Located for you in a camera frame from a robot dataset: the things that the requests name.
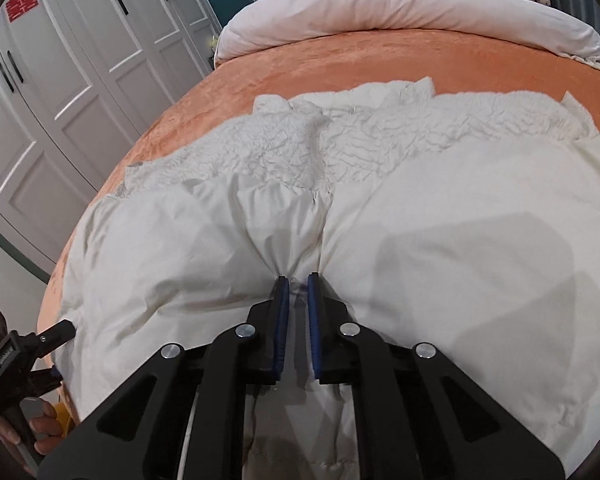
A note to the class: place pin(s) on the white wardrobe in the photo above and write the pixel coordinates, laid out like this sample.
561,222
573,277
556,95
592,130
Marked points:
105,60

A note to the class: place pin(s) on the white duvet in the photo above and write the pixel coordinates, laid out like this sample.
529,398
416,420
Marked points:
405,5

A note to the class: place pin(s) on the person's left hand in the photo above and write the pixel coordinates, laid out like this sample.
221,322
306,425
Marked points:
47,430

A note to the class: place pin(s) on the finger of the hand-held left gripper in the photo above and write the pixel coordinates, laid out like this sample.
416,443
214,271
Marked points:
52,337
45,384

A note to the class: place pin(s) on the white padded jacket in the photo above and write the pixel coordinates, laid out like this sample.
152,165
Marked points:
455,260

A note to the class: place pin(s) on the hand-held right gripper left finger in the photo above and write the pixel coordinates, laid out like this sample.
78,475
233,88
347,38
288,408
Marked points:
280,320

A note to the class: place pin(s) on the red wardrobe sticker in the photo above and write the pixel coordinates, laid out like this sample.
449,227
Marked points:
24,8

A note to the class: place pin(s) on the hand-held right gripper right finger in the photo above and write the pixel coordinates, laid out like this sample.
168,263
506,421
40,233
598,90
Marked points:
314,325

